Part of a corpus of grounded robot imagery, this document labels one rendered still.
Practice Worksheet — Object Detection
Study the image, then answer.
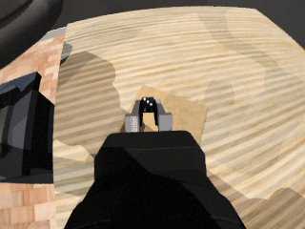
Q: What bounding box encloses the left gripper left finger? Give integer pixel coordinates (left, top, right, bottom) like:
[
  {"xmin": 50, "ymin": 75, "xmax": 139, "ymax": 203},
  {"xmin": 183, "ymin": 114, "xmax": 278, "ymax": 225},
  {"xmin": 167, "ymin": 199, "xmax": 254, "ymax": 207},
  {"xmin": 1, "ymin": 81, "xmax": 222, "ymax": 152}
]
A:
[{"xmin": 124, "ymin": 100, "xmax": 143, "ymax": 133}]

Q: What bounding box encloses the tan square mat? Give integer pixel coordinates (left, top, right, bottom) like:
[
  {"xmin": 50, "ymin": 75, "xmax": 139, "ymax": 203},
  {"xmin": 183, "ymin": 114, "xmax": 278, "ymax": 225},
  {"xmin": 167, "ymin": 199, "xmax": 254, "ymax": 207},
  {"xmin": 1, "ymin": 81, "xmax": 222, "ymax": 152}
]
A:
[{"xmin": 127, "ymin": 85, "xmax": 208, "ymax": 144}]

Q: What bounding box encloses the black die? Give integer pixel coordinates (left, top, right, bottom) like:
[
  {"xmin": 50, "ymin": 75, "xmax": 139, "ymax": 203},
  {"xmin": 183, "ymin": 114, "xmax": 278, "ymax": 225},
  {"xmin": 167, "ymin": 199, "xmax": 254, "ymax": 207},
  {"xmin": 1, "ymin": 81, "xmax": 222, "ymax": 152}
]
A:
[{"xmin": 142, "ymin": 97, "xmax": 154, "ymax": 113}]

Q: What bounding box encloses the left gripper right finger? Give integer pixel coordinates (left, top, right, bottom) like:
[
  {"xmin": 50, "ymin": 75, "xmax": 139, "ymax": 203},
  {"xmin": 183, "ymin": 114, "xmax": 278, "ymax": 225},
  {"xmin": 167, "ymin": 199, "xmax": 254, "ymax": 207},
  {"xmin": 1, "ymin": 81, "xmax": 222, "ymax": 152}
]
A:
[{"xmin": 153, "ymin": 99, "xmax": 173, "ymax": 132}]

